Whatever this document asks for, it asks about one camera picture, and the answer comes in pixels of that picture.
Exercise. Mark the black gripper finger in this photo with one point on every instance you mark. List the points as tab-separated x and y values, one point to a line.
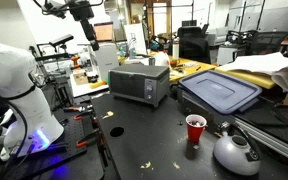
90	33

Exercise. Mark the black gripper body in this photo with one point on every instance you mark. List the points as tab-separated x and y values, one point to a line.
81	11

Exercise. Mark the grey toaster oven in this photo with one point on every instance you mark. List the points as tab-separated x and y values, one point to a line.
130	83

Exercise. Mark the computer monitor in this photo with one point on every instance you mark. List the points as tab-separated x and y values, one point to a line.
103	31

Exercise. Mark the white computer case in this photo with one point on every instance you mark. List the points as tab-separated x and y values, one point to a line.
106	60

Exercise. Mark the orange power drill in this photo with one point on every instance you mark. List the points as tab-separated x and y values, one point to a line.
74	62

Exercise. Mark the white poster board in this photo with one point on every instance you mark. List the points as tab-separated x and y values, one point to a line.
135	36

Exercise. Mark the yellow banana toy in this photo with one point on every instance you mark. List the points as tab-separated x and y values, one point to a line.
97	84

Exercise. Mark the metal can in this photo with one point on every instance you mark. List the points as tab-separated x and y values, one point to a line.
151	61

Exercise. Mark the white plastic jug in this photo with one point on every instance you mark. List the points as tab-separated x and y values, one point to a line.
162	60

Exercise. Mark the small yellow toy piece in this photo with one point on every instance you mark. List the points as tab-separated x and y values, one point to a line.
107	115

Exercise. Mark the white spray bottle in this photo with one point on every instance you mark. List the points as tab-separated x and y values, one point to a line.
175	49

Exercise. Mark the black office chair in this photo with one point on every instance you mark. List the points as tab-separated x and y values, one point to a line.
194	45

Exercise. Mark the black perforated breadboard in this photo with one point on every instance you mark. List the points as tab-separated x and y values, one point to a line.
50	160

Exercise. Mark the red plastic cup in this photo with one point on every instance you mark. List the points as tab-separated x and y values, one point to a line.
195	128

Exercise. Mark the small tan paper scrap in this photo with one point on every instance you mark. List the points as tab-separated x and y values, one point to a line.
176	165
146	165

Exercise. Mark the yellow foam board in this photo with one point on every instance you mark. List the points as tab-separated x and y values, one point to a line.
250	79

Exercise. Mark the black mesh chair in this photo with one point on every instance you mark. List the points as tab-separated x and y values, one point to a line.
267	41

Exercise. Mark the white paper stack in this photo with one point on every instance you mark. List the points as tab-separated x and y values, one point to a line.
267	63

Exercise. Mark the grey kettle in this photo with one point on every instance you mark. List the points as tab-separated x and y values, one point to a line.
234	156

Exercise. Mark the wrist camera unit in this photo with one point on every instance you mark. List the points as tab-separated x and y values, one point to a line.
55	6

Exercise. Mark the black camera stand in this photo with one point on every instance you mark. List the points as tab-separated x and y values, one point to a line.
61	40

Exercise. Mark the aluminium extrusion rail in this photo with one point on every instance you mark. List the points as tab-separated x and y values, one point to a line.
277	143

